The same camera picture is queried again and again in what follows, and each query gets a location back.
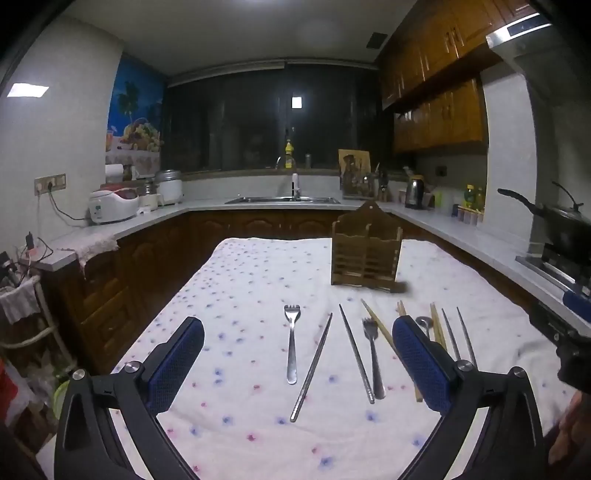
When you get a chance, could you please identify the person's right hand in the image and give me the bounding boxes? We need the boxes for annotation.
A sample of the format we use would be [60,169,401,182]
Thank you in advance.
[547,391,591,468]

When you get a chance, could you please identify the white and red rice cooker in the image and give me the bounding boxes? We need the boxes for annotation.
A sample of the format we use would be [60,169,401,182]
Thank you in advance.
[88,184,141,226]

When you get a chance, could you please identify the dark kitchen window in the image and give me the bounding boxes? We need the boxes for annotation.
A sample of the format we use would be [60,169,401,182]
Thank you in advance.
[164,61,385,175]

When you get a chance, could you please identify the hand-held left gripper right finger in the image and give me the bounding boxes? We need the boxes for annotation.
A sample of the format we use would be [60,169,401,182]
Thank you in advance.
[392,315,548,480]

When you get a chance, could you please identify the white lace cloth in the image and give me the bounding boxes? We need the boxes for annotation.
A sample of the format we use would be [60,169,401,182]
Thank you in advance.
[68,232,119,269]

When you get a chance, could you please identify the knife and utensil rack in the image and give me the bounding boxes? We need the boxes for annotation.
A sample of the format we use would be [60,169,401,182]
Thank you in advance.
[363,162,391,202]

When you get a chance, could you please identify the wooden lower cabinets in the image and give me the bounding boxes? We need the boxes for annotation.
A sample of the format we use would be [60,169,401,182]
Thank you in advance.
[42,209,536,377]

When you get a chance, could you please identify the wooden cabinets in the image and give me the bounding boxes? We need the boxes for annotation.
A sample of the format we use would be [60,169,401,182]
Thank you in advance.
[378,0,533,156]
[42,209,536,377]

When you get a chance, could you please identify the wooden cutting board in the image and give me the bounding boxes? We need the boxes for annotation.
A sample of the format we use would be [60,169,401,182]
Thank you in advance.
[338,148,370,199]

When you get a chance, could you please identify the tangle of red cables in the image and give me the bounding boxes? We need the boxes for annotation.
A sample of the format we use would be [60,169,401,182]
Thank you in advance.
[16,232,57,271]

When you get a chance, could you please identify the wall socket strip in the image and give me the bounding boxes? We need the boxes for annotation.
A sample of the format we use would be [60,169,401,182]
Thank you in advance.
[34,174,67,195]

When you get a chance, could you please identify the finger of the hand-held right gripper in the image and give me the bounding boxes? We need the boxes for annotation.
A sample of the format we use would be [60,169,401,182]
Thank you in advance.
[529,282,591,343]

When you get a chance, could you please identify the gas stove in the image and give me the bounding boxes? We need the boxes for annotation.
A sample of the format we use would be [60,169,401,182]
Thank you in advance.
[514,244,591,297]

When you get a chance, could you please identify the steel electric kettle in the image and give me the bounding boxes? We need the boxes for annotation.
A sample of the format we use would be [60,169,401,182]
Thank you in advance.
[403,174,426,210]

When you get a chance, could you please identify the steel range hood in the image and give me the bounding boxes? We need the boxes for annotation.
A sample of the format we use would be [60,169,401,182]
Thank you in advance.
[485,12,556,62]

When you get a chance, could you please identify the white kitchen countertop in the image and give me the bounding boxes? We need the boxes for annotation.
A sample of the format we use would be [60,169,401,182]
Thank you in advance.
[18,194,591,324]

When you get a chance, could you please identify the green bowl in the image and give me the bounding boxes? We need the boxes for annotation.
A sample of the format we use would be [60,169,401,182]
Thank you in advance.
[52,380,71,422]

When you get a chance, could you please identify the floral white tablecloth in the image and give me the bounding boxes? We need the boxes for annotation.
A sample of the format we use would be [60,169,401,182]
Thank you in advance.
[34,237,583,480]

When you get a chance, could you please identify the wooden utensil holder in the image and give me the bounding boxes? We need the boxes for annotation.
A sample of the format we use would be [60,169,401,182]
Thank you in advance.
[331,200,408,295]

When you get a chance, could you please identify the steel kitchen sink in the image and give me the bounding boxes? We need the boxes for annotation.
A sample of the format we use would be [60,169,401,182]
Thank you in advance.
[224,196,342,206]

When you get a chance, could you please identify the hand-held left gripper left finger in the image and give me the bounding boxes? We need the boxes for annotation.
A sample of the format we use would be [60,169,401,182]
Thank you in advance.
[54,316,206,480]

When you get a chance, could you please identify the small metal fork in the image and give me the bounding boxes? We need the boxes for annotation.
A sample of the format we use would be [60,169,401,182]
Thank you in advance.
[362,318,387,401]

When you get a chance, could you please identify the black power cable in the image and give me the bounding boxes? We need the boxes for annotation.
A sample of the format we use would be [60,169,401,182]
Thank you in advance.
[48,186,94,228]

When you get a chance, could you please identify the small white cooking pot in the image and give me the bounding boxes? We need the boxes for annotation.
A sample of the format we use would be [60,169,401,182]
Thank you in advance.
[139,182,160,212]

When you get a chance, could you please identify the tropical fruit wall poster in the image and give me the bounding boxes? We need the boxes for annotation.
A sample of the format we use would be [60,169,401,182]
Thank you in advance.
[105,54,166,175]

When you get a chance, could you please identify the wooden upper cabinets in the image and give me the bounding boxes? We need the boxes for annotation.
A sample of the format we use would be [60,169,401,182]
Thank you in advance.
[378,0,533,156]

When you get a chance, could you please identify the large metal fork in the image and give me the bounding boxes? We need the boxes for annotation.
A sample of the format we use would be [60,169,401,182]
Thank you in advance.
[283,304,302,385]

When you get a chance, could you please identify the silver lid rice cooker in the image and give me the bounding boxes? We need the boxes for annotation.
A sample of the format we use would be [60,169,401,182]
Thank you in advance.
[154,169,185,206]

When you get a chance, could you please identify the black wok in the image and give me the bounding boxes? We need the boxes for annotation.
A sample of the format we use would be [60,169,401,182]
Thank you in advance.
[497,181,591,260]

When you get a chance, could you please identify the white storage rack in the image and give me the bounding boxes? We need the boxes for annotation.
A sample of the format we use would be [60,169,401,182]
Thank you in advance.
[0,249,63,444]

